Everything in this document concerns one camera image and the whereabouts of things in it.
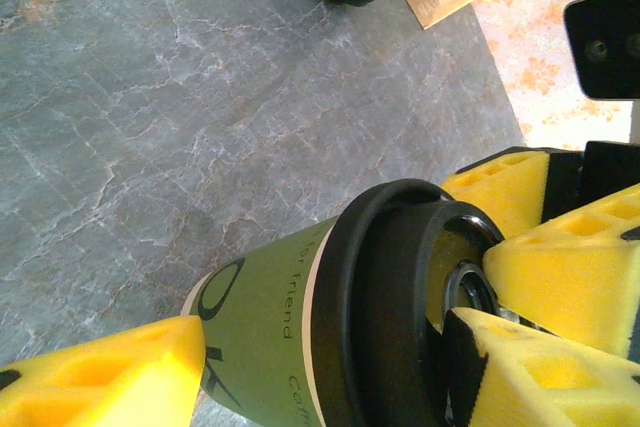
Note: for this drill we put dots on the paper coffee cup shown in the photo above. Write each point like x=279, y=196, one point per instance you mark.
x=260, y=322

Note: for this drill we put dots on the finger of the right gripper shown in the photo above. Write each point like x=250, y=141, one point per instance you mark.
x=505, y=192
x=565, y=277

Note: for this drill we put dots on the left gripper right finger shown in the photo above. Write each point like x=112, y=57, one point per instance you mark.
x=550, y=382

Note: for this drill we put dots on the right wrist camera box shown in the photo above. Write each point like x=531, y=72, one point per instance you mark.
x=600, y=47

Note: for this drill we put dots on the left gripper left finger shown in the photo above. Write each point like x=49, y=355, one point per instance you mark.
x=100, y=377

